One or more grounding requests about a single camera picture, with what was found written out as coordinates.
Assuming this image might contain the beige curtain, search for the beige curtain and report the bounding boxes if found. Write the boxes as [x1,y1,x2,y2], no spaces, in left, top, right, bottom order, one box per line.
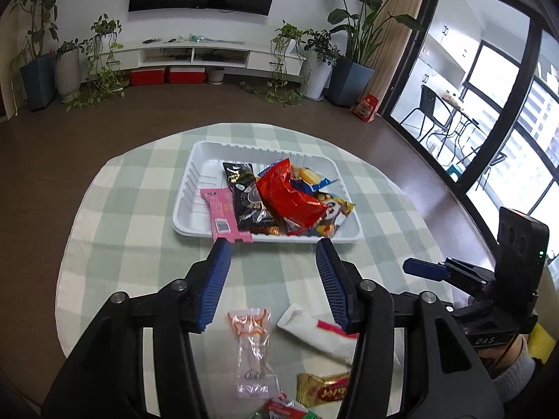
[366,0,431,105]

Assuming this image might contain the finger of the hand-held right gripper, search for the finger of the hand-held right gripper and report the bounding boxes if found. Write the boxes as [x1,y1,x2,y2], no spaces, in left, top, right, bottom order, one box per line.
[402,257,496,300]

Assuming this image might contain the white television cabinet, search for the white television cabinet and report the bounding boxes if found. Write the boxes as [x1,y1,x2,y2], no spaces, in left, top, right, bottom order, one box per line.
[111,40,306,75]

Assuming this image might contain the red snack bag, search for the red snack bag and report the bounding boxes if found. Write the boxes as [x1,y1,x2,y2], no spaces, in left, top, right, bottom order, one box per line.
[255,158,333,230]

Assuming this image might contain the blue yellow snack packet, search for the blue yellow snack packet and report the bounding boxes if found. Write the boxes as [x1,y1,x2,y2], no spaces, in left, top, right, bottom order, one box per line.
[257,161,337,195]

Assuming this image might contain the green snack packet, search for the green snack packet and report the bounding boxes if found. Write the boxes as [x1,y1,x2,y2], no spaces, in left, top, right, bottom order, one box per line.
[249,397,315,419]

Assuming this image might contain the black sliding door frame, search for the black sliding door frame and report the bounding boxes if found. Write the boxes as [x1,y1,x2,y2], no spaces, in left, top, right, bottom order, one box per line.
[378,0,559,249]

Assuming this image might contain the yellow object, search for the yellow object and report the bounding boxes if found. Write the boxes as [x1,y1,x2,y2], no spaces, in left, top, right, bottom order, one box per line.
[530,325,556,363]

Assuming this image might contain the black metal chair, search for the black metal chair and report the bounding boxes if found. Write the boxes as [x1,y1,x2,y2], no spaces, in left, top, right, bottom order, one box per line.
[474,150,507,188]
[399,85,452,140]

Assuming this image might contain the trailing plant in small white pot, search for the trailing plant in small white pot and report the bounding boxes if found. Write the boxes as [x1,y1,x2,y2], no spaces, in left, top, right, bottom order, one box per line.
[240,21,311,106]

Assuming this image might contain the person's right forearm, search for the person's right forearm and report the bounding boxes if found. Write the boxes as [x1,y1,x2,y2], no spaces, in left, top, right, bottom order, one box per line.
[491,338,540,402]

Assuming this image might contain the white plastic tray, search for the white plastic tray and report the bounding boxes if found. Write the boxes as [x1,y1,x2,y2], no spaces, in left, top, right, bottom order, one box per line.
[172,140,364,244]

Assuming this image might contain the clear snack packet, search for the clear snack packet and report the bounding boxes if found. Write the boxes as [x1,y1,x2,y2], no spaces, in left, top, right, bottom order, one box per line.
[228,308,280,400]

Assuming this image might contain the trailing vine plant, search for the trailing vine plant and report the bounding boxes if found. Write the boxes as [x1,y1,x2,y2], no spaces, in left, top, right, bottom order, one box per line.
[65,14,127,112]

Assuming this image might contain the black balcony table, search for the black balcony table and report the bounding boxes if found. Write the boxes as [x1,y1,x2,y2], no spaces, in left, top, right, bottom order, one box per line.
[441,91,481,158]

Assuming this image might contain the pink snack packet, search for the pink snack packet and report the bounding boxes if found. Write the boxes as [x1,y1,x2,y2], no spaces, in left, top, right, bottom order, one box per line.
[200,188,254,244]

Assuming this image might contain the red paper bag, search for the red paper bag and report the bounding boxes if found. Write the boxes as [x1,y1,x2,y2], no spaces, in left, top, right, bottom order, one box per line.
[353,94,380,124]

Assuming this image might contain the red storage box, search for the red storage box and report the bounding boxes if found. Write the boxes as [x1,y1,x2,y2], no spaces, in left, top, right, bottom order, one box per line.
[168,66,206,84]
[130,67,167,87]

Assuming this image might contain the broad-leaf plant in blue pot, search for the broad-leaf plant in blue pot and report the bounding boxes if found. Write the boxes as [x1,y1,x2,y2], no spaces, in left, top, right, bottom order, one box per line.
[315,0,425,108]

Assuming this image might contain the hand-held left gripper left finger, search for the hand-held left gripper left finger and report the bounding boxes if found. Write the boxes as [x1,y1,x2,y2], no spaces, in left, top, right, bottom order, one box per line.
[41,238,233,419]

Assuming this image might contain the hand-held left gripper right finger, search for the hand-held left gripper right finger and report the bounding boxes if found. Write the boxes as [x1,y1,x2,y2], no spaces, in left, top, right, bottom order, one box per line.
[315,238,503,419]

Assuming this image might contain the leafy tree in blue pot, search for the leafy tree in blue pot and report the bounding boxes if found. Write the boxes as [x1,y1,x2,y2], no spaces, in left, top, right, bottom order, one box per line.
[11,0,68,112]

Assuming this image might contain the white snack packet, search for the white snack packet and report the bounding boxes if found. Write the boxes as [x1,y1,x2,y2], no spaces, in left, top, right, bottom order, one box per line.
[277,303,363,361]

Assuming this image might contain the plant in white ribbed pot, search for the plant in white ribbed pot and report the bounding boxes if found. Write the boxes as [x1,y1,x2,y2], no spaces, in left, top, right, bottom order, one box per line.
[55,39,86,101]

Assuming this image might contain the black snack packet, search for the black snack packet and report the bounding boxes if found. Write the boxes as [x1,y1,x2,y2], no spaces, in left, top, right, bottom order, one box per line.
[223,161,280,234]

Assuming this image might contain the bushy plant in tall white pot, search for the bushy plant in tall white pot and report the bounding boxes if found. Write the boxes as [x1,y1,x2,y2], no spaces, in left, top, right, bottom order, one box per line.
[301,30,339,101]

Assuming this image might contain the green checkered tablecloth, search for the green checkered tablecloth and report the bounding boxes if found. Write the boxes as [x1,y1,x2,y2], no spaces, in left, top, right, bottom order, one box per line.
[56,122,455,419]

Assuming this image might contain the white balcony cabinets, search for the white balcony cabinets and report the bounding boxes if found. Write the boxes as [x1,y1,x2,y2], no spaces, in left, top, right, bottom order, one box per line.
[419,0,485,92]

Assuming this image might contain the gold red snack packet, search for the gold red snack packet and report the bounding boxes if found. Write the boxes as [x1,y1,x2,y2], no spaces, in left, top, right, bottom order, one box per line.
[297,371,352,407]

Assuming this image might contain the cartoon panda snack packet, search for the cartoon panda snack packet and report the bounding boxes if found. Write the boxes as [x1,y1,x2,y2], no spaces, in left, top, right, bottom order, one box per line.
[301,192,355,237]

